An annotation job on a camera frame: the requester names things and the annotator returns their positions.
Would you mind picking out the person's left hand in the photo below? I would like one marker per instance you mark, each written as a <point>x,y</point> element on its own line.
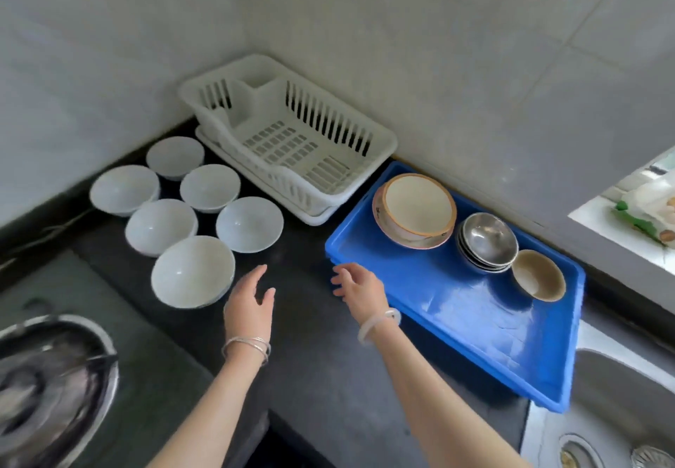
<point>248,315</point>

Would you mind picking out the person's right hand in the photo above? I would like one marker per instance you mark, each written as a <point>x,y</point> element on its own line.
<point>364,291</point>

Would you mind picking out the pink rimmed elephant plate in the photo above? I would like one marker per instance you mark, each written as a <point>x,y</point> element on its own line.
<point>411,243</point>

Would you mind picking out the large white bowl black print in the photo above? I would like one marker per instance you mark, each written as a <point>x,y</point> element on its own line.
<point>192,271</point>

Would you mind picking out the white drip tray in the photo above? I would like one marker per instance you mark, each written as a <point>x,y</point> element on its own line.
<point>316,220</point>

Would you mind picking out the plain white bowl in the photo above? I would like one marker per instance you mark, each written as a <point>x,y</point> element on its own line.
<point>124,190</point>
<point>210,187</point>
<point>249,224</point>
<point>161,227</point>
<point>175,156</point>

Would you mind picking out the blue plastic tray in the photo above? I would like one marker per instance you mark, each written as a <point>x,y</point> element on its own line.
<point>464,315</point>

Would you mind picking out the orange rimmed cream bowl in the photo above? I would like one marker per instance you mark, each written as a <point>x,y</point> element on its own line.
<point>419,204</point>

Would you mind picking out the white plastic dish rack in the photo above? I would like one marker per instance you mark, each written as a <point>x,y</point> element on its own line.
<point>253,93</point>

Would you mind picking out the person's right forearm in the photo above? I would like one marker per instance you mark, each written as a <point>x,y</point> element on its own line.
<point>443,415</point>

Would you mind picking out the person's left forearm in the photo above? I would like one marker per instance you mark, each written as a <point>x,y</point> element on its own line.
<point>211,420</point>

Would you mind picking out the silver wrist bangles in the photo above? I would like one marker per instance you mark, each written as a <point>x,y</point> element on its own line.
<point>245,341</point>

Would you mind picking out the white jade bangle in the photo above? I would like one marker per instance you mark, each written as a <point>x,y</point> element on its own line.
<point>374,320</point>

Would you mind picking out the dark green glass stove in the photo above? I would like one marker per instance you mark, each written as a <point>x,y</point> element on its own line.
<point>158,378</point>

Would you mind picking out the black gas burner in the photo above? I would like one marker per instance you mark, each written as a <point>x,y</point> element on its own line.
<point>42,394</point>

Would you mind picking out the white tiled windowsill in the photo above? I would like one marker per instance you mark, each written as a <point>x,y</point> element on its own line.
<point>596,220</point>

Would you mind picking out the stainless steel sink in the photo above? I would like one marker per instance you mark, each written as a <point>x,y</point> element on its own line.
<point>612,394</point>

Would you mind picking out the white yellow flour bag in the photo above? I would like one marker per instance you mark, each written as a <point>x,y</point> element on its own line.
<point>651,209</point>

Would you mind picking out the round metal sink strainer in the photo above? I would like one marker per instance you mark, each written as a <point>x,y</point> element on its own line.
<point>654,458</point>

